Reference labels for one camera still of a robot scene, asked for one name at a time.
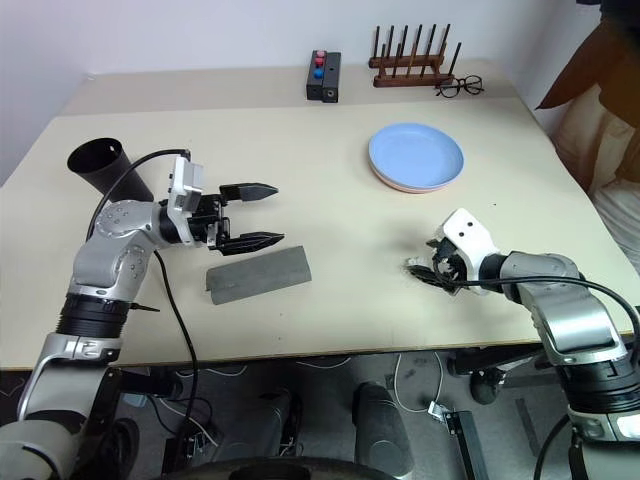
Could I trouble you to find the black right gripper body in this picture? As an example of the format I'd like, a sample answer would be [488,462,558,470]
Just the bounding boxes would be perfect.
[429,247,477,297]

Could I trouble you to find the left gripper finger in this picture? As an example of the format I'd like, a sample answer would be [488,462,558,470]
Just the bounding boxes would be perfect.
[214,231,287,258]
[218,182,280,204]

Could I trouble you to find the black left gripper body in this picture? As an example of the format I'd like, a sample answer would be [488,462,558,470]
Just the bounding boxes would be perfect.
[188,192,234,251]

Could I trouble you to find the blue plate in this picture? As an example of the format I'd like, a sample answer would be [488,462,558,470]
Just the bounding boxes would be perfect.
[368,121,466,190]

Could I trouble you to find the black cup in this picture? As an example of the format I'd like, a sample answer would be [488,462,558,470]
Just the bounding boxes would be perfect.
[66,137,157,204]

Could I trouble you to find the pink plate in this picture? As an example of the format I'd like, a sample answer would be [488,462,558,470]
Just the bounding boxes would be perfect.
[369,162,464,196]

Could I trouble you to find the black box with coloured buttons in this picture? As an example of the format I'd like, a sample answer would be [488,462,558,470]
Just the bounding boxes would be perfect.
[305,48,329,102]

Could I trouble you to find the dark rounded shape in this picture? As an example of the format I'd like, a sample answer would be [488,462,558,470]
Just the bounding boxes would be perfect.
[257,388,305,454]
[351,381,415,477]

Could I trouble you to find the black-rimmed clear eyeglasses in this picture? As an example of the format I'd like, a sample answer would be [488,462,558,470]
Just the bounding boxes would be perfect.
[434,74,486,100]

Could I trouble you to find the black metal bar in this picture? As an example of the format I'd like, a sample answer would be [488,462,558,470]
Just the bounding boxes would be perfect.
[444,410,490,480]

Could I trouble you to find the brown wooden plate rack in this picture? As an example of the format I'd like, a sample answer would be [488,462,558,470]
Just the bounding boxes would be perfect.
[368,23,464,89]

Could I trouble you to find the person in beige clothes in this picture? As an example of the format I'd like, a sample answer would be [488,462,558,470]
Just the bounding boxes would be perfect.
[534,0,640,282]

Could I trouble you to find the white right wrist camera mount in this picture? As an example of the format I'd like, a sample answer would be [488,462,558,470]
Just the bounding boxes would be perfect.
[431,209,502,296]

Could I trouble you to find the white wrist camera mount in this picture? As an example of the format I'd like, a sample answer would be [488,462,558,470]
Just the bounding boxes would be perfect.
[166,156,207,247]
[431,209,502,296]

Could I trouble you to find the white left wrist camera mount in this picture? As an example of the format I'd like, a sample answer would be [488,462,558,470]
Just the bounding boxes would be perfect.
[166,156,207,247]

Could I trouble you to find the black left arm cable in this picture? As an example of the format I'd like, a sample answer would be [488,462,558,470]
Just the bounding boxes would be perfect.
[86,148,202,451]

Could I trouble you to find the black table frame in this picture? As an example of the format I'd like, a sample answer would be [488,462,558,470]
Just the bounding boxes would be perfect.
[448,347,556,405]

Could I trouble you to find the white floor cable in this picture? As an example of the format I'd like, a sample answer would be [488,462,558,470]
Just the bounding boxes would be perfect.
[393,351,447,415]

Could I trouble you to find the black floor cables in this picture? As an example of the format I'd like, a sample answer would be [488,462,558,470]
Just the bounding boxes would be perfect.
[149,394,224,459]

